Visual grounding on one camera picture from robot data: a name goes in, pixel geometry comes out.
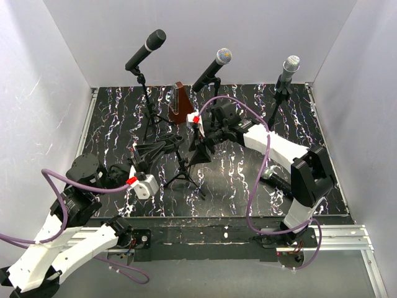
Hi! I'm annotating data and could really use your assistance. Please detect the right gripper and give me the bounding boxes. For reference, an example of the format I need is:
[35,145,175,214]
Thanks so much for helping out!
[188,124,228,166]

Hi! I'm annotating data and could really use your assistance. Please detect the brown wooden metronome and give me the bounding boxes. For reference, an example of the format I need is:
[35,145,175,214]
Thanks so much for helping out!
[168,81,194,125]

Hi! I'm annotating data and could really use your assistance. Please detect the tall black tripod stand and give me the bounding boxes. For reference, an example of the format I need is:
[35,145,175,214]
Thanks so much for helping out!
[130,66,174,142]

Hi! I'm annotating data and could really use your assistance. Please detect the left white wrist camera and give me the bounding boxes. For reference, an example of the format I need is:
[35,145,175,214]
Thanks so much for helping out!
[127,173,159,200]

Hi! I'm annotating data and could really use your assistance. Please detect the matte black microphone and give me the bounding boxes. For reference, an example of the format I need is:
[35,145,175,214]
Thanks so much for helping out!
[125,29,166,71]

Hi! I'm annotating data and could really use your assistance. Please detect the silver glitter microphone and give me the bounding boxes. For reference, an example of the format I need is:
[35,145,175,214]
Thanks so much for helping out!
[275,55,300,93]

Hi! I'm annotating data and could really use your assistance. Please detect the black microphone iridescent head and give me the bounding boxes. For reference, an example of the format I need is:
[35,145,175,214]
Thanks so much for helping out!
[192,48,232,93]

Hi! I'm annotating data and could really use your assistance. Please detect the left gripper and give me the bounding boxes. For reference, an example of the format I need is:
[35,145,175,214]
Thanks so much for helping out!
[92,140,167,196]

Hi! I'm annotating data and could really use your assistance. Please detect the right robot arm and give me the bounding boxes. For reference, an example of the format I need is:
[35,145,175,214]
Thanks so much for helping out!
[185,101,337,247]

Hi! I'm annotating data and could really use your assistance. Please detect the round base microphone stand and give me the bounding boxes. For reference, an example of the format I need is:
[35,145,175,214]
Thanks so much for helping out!
[211,77,221,127]

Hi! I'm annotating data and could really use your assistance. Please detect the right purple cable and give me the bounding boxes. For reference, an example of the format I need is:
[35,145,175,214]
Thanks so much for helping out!
[198,96,325,269]

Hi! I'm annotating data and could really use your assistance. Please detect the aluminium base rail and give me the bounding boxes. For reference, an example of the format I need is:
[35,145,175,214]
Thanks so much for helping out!
[54,84,386,297]

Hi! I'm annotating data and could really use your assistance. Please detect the black glitter microphone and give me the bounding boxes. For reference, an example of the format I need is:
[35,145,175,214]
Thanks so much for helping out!
[260,168,293,199]

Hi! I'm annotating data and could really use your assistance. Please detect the small black tripod stand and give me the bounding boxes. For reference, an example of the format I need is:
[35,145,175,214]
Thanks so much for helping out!
[164,149,206,200]

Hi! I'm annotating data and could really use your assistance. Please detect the right round base stand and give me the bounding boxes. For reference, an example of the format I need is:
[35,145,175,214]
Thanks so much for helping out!
[267,89,291,130]

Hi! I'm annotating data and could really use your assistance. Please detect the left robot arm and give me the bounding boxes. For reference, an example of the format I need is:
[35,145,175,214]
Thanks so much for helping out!
[1,133,184,297]

